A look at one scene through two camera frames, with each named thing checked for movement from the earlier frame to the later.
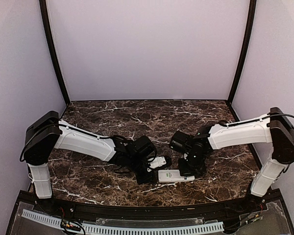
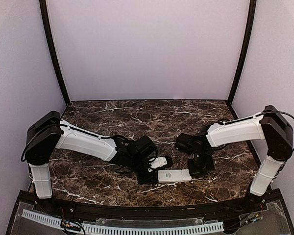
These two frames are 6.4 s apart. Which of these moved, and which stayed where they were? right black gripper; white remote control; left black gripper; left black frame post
Moved: right black gripper
Stayed: white remote control; left black frame post; left black gripper
